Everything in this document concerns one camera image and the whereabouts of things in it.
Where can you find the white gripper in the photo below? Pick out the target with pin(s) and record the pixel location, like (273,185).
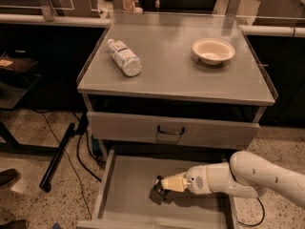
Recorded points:
(195,179)

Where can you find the black rxbar chocolate wrapper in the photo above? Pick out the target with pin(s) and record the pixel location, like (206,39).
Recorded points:
(159,189)

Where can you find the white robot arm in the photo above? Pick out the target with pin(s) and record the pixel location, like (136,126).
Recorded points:
(246,175)

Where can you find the closed grey upper drawer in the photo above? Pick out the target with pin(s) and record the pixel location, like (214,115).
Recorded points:
(198,132)

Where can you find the open grey middle drawer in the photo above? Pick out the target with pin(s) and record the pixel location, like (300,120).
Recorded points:
(127,200)

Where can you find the grey metal drawer cabinet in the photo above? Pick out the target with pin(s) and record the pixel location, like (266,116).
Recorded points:
(173,83)

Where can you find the black metal floor bar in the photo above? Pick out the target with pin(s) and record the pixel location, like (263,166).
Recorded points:
(45,183)

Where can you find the white paper bowl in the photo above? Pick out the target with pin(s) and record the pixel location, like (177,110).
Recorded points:
(212,51)

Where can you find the clear plastic water bottle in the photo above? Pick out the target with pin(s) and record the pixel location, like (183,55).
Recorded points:
(128,62)

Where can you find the dark shoe bottom left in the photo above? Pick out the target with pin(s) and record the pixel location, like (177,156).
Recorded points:
(17,224)

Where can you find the dark shoe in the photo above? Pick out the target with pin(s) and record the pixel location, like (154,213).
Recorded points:
(17,224)
(8,177)

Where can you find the dark side table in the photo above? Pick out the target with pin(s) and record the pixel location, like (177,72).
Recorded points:
(16,79)

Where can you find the black drawer handle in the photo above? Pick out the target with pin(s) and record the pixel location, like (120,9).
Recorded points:
(161,131)

